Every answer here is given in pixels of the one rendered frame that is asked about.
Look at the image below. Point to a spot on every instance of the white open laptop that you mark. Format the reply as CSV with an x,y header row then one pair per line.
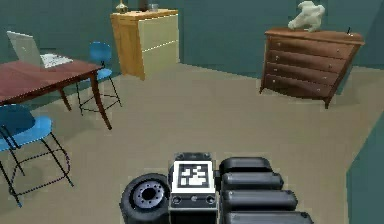
x,y
31,53

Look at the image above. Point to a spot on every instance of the light wood cream cabinet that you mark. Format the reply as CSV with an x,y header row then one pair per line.
x,y
146,43

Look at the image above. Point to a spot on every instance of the dark brown chest of drawers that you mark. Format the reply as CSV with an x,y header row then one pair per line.
x,y
308,63

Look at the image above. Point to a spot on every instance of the white sculpture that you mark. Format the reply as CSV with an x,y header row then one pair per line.
x,y
308,16

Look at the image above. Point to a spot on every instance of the small black object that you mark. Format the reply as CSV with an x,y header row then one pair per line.
x,y
349,32

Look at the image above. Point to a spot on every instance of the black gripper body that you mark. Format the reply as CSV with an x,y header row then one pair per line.
x,y
146,196

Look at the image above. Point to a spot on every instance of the grey glass cup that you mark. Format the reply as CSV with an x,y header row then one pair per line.
x,y
153,7

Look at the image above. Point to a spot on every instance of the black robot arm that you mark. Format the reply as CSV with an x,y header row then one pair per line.
x,y
240,190

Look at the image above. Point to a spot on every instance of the reddish brown wooden table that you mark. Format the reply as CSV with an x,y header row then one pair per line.
x,y
36,78

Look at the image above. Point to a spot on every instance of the golden vase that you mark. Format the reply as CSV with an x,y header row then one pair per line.
x,y
122,7

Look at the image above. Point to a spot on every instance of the dark brown bottle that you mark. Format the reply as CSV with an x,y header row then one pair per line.
x,y
143,4

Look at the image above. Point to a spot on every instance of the blue chair with black legs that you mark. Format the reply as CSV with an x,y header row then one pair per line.
x,y
20,128
100,55

